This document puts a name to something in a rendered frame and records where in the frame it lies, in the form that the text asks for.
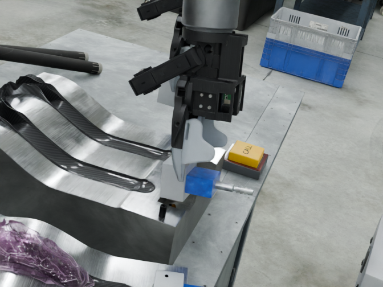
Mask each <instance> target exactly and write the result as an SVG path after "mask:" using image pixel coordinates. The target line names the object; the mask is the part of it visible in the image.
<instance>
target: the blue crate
mask: <svg viewBox="0 0 383 287"><path fill-rule="evenodd" d="M351 60H352V59H351ZM351 60H350V59H346V58H341V57H339V56H335V55H331V54H326V53H324V52H320V51H316V50H312V49H309V48H305V47H301V46H297V45H294V44H290V43H286V42H282V41H279V40H275V39H271V38H268V37H267V36H266V41H265V44H264V49H263V52H262V57H261V60H260V64H259V65H261V66H262V67H265V68H269V69H273V70H276V71H279V72H283V73H287V74H290V75H294V76H297V77H301V78H304V79H308V80H312V81H315V82H318V83H322V84H326V85H330V86H332V87H336V88H342V86H343V83H344V80H345V77H346V75H347V72H348V68H349V65H350V63H351Z"/></svg>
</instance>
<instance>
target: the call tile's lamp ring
mask: <svg viewBox="0 0 383 287"><path fill-rule="evenodd" d="M233 146H234V143H233V144H232V145H231V146H230V148H229V150H228V151H227V153H226V154H225V158H224V161H228V162H231V163H234V164H237V165H241V166H244V167H247V168H249V169H253V170H256V171H261V169H262V167H263V165H264V163H265V161H266V159H267V157H268V154H265V153H263V155H264V157H263V159H262V161H261V163H260V165H259V167H258V168H254V167H251V166H247V165H244V164H242V163H239V162H235V161H232V160H229V159H227V157H228V156H229V152H230V150H231V149H232V147H233Z"/></svg>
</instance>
